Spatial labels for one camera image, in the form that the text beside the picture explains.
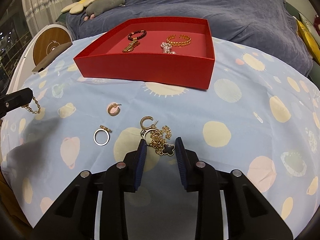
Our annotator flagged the small gold chain bracelet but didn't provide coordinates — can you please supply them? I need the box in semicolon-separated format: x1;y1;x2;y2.
21;96;41;115

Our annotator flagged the gold necklace black clover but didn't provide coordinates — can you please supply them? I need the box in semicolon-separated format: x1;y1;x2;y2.
150;126;175;156

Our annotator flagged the white pearl bracelet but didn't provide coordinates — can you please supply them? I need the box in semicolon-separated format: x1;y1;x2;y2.
160;42;177;55

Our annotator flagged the pink gold hoop earring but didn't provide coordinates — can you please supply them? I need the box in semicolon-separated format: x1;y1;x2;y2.
107;103;121;116

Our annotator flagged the round wooden white device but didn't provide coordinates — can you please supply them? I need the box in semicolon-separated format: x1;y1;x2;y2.
7;24;73;94

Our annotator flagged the blue planet tablecloth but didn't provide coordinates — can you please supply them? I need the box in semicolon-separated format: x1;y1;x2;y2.
1;37;319;236

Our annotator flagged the white curtain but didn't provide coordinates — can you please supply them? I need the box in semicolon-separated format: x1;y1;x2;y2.
22;0;73;36

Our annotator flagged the flower shaped cushion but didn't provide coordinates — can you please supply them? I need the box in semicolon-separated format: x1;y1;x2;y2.
61;0;96;14

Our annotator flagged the red tray box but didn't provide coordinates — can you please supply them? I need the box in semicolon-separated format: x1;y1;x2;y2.
74;16;215;90

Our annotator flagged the grey plush toy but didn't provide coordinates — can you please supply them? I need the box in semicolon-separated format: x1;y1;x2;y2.
84;0;125;21

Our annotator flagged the gold bangle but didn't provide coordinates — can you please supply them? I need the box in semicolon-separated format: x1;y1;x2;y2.
167;34;191;47

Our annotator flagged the blue-grey sofa blanket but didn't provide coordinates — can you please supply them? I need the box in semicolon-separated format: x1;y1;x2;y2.
66;0;313;76

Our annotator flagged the yellow pillow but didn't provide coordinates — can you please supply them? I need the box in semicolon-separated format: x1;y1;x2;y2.
296;20;320;64

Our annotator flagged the grey silver pillow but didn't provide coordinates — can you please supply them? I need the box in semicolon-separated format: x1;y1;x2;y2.
299;12;319;43

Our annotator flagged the silver ring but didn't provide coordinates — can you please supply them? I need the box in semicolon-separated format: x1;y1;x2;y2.
93;128;111;146

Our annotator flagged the dark bead bracelet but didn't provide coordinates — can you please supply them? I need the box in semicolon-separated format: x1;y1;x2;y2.
127;29;148;41

